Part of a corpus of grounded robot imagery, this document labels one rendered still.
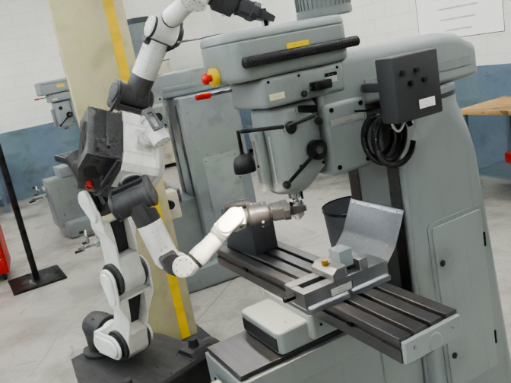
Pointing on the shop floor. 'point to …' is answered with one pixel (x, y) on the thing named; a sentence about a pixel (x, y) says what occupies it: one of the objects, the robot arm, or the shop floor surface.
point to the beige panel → (96, 83)
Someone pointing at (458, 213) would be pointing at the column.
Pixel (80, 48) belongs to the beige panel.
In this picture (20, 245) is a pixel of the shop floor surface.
